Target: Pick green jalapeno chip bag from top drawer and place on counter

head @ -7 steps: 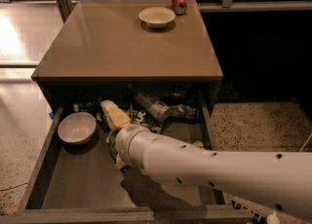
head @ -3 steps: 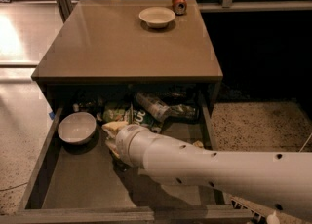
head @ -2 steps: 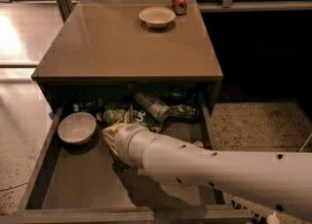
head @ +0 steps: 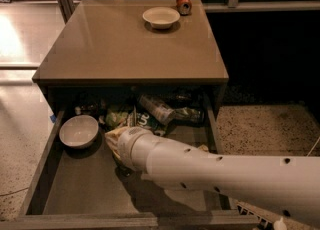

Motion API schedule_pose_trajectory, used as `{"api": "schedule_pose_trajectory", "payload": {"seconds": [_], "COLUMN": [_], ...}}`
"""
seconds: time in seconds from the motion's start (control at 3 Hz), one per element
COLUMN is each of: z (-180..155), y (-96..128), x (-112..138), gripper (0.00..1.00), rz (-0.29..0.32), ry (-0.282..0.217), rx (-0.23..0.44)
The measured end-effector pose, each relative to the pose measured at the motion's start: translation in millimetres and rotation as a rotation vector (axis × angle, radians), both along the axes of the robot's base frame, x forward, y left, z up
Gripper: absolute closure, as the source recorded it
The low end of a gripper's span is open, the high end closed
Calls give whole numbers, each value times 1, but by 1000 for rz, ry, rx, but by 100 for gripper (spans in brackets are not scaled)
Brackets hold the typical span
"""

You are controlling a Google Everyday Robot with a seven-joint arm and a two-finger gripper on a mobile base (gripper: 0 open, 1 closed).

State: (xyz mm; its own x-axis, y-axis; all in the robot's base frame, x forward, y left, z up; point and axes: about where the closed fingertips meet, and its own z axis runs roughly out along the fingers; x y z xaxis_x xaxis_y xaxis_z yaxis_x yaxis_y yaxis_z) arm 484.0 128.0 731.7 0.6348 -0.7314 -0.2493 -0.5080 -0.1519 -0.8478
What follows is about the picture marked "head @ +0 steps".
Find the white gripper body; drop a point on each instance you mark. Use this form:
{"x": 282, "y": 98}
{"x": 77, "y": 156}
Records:
{"x": 128, "y": 144}

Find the yellow white gripper finger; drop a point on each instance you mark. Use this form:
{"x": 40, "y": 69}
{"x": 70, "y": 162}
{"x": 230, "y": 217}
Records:
{"x": 112, "y": 138}

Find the green jalapeno chip bag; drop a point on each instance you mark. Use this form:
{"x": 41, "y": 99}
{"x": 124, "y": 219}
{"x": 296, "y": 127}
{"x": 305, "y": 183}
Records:
{"x": 120, "y": 116}

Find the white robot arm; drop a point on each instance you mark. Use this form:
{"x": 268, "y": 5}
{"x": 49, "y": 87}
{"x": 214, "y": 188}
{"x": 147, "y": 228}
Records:
{"x": 288, "y": 186}

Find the green teal chip bag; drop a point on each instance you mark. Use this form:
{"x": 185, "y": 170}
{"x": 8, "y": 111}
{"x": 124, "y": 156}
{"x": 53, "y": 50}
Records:
{"x": 149, "y": 122}

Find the white bowl in drawer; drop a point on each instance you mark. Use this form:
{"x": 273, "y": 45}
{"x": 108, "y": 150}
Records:
{"x": 79, "y": 132}

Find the white bowl on counter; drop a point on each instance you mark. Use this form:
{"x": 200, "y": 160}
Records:
{"x": 161, "y": 17}

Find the dark bottle back left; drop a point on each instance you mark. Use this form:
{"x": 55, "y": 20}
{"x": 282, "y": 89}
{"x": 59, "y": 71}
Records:
{"x": 89, "y": 104}

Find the clear plastic water bottle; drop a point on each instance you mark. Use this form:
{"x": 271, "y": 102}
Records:
{"x": 157, "y": 108}

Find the dark glass bottle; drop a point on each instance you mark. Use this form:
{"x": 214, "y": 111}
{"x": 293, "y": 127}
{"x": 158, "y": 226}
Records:
{"x": 189, "y": 115}

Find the orange soda can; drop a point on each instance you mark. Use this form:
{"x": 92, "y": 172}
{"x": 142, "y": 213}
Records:
{"x": 184, "y": 6}

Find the white floor vent grille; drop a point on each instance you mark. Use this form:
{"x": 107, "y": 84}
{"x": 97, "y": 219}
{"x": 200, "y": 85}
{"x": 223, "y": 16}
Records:
{"x": 263, "y": 223}

